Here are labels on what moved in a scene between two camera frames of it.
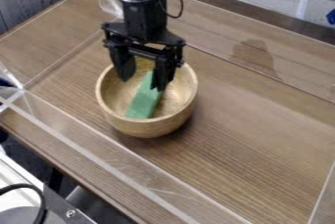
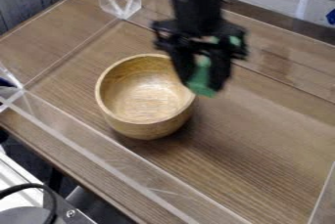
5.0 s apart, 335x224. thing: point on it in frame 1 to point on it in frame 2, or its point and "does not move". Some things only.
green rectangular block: x=145 y=99 to x=198 y=83
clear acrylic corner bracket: x=107 y=3 does not move
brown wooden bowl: x=171 y=110 does not move
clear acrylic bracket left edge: x=11 y=87 does not move
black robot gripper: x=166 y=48 to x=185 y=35
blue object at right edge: x=330 y=17 does not move
